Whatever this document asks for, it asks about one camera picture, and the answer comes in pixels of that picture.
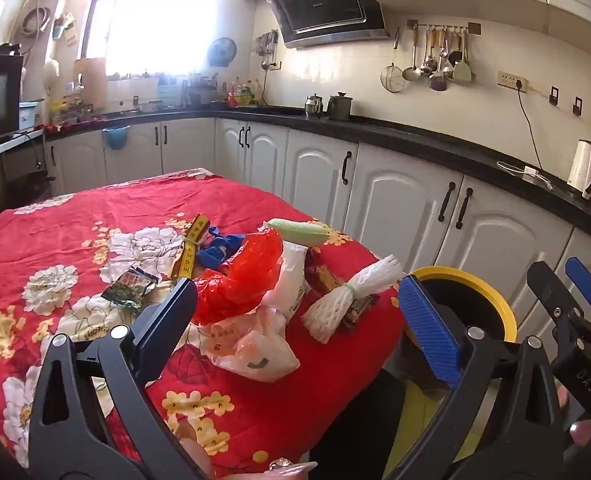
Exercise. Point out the orange snack wrapper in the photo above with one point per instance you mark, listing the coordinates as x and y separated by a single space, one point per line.
325 277

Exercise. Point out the green foam net sleeve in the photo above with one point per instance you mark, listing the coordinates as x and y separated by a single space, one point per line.
300 232

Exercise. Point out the blue fan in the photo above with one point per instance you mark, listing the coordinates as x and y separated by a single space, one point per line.
222 52

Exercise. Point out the steel teapot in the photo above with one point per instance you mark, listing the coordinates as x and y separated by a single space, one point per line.
314 106

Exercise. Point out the group of condiment bottles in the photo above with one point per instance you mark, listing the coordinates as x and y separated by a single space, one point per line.
245 92

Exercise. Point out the red floral blanket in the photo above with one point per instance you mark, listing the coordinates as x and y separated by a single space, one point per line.
75 220

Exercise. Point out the beige wall socket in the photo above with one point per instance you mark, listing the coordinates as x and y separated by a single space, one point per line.
511 81

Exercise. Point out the person's right hand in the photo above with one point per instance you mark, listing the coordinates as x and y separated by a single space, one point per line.
583 432

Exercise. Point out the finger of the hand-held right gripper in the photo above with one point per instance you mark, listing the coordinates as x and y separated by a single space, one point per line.
548 287
583 280

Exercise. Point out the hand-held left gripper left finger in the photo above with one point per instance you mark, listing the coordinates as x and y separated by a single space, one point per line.
170 310

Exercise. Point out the person's left hand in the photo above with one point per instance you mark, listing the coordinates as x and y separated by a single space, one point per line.
195 452

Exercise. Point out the row of hanging kitchen utensils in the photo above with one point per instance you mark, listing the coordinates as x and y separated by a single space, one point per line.
438 67

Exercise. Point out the person's green garment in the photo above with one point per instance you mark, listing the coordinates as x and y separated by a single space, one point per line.
420 410

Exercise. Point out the white foam net sleeve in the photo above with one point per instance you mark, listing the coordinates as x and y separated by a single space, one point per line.
345 295

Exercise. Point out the black range hood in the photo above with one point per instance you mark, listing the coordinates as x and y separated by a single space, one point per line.
320 5

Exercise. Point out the dark cloth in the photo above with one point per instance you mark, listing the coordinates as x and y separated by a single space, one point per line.
360 425

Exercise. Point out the blue plastic basin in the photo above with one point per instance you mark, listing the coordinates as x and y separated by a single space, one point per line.
116 140

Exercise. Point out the green snack packet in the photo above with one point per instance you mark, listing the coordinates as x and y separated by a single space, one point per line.
128 287

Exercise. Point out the dark metal pot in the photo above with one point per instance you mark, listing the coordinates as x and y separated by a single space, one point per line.
339 107

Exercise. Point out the white plastic bag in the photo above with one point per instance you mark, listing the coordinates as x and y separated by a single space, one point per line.
255 350

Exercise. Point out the yellow rimmed black trash bin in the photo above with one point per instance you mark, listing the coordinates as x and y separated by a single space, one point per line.
475 280

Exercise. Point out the blue plastic bag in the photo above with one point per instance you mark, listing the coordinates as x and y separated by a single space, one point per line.
215 252

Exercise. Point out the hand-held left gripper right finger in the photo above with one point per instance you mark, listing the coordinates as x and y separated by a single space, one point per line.
428 330

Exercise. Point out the white electric kettle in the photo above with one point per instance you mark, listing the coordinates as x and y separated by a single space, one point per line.
583 167

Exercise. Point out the red plastic bag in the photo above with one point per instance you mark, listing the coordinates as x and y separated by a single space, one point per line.
240 280

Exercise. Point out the dark brown snack wrapper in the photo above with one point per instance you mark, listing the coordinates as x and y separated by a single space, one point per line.
360 310

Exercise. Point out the white base cabinets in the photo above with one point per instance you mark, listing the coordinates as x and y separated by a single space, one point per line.
400 195

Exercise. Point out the yellow printed strip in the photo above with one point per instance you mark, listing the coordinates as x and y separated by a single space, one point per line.
193 235

